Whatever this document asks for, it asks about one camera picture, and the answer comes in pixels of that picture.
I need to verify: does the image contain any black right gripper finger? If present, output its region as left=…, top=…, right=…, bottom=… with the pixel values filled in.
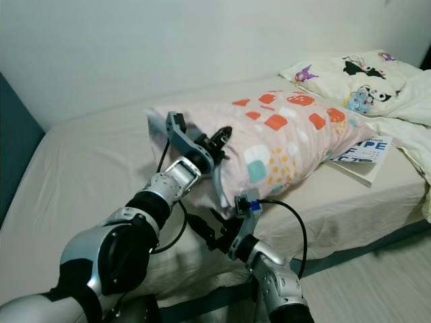
left=195, top=213, right=224, bottom=235
left=187, top=219, right=216, bottom=248

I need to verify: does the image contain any white blue lettered book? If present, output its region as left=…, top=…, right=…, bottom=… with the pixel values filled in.
left=330, top=135, right=395, bottom=188

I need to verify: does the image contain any grey robot left leg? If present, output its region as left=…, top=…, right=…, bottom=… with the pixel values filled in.
left=101, top=296, right=162, bottom=323

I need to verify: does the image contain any grey robot leg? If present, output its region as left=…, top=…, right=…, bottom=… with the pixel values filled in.
left=248, top=276, right=270, bottom=323
left=101, top=296, right=162, bottom=323

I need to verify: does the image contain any cream sheeted mattress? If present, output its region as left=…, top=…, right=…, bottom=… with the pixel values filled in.
left=0, top=74, right=431, bottom=310

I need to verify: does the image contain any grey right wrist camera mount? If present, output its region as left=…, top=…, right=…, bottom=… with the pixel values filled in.
left=232, top=188, right=263, bottom=262

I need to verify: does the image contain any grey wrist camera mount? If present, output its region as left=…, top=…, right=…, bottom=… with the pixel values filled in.
left=232, top=188, right=263, bottom=262
left=165, top=111, right=216, bottom=166

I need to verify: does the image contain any blue upholstered headboard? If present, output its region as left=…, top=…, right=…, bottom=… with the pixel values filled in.
left=0, top=74, right=46, bottom=203

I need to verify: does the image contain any pink patterned pillow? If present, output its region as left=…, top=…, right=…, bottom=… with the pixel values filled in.
left=147, top=89, right=376, bottom=217

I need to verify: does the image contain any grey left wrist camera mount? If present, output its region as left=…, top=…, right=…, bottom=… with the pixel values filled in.
left=165, top=111, right=216, bottom=166

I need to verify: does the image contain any grey robot right leg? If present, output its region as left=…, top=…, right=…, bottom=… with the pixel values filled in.
left=248, top=276, right=270, bottom=323

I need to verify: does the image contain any cream cartoon print blanket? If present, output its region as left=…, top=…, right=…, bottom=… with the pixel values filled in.
left=279, top=49, right=431, bottom=223

